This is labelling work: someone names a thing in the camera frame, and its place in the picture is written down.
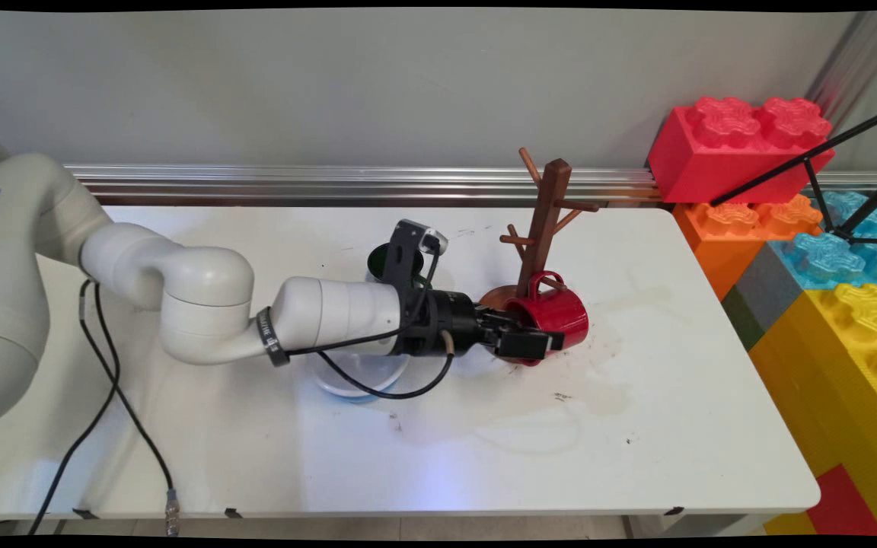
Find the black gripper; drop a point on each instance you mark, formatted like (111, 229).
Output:
(454, 323)

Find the red enamel mug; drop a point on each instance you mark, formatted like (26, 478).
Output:
(560, 310)

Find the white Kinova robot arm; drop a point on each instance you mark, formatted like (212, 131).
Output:
(202, 304)

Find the brown wooden mug tree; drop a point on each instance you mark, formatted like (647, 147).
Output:
(549, 217)

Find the white bowl with blue rim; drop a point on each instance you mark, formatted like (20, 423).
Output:
(377, 377)

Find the dark green enamel mug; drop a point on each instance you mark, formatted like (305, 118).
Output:
(379, 262)

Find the big orange toy brick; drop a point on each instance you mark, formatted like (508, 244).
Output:
(720, 243)

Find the big dark green toy brick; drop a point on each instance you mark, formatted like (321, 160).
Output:
(743, 320)

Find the black tape piece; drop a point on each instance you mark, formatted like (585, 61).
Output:
(674, 511)
(234, 511)
(87, 512)

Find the big grey toy brick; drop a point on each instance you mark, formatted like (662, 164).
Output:
(770, 285)

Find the big red toy brick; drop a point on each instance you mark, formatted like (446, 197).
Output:
(712, 156)

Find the big yellow toy brick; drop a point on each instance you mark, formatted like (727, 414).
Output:
(827, 380)

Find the big light blue toy brick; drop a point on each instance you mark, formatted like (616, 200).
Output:
(827, 259)

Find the black tripod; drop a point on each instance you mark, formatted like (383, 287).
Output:
(811, 156)

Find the small red toy brick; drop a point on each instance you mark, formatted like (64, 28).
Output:
(842, 506)

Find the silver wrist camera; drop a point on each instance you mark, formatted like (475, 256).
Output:
(432, 237)

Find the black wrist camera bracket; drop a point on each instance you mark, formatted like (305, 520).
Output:
(406, 262)

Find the horizontal aluminium rail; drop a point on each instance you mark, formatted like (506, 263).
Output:
(332, 183)

